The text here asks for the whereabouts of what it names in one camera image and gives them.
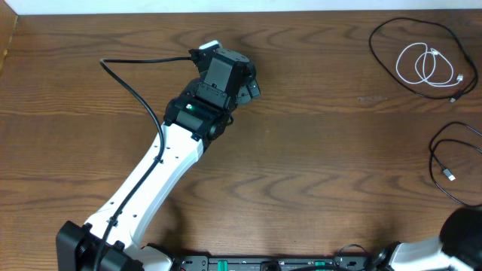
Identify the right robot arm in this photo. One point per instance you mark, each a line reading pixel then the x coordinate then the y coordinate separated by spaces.
pixel 457 247

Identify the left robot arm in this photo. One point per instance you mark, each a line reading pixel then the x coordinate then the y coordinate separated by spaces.
pixel 110 239

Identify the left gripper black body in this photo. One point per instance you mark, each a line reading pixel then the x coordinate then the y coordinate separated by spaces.
pixel 251 89

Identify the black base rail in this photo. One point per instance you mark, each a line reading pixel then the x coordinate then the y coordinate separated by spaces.
pixel 349 261

